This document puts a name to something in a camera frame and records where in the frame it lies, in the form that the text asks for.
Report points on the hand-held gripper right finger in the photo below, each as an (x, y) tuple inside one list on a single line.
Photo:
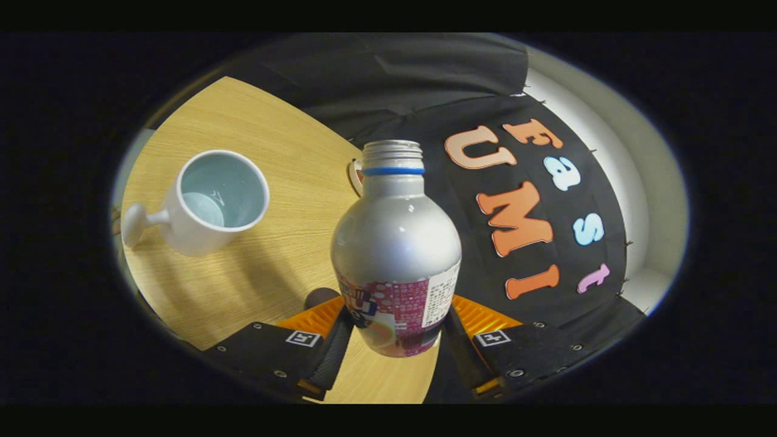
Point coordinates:
[(464, 358)]

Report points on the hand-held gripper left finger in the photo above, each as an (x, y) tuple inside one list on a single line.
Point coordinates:
[(337, 358)]

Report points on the dark brown round coaster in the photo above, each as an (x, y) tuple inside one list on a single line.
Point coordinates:
[(320, 297)]

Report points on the silver juice bottle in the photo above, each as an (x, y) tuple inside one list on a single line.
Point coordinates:
[(394, 237)]

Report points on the white cup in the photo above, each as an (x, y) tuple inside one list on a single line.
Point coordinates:
[(182, 233)]

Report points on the white plate with red food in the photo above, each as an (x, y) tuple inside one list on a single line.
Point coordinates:
[(355, 179)]

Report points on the wooden table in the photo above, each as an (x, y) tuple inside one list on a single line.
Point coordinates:
[(273, 139)]

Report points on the black backdrop cloth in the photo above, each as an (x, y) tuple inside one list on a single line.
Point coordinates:
[(425, 67)]

